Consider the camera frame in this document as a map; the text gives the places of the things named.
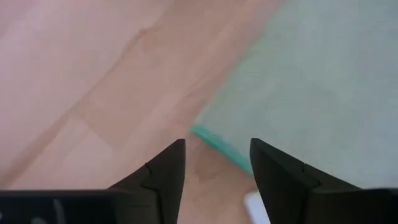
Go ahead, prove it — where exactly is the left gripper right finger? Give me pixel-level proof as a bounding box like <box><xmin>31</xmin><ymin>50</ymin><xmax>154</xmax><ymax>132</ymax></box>
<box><xmin>249</xmin><ymin>138</ymin><xmax>363</xmax><ymax>224</ymax></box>

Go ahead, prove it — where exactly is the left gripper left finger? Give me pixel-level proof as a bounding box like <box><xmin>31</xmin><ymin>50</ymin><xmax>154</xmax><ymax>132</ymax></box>
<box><xmin>107</xmin><ymin>138</ymin><xmax>187</xmax><ymax>224</ymax></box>

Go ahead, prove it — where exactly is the sage green microfiber towel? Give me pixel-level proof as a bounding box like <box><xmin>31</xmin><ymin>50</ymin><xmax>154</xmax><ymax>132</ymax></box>
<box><xmin>189</xmin><ymin>0</ymin><xmax>398</xmax><ymax>224</ymax></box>

